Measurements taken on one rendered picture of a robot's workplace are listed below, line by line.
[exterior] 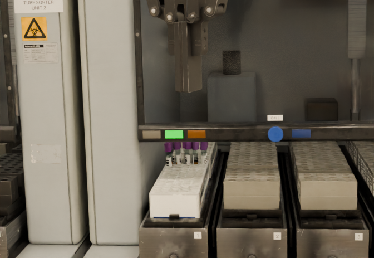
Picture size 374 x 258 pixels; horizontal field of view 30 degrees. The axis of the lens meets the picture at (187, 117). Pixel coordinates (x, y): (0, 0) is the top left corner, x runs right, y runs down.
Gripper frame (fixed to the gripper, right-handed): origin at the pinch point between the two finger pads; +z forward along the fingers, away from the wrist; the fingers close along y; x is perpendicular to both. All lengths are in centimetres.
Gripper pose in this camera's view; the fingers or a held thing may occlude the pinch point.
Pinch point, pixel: (188, 56)
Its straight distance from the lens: 70.7
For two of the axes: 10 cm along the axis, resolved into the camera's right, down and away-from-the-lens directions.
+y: 8.8, 0.6, -4.7
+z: 0.2, 9.9, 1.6
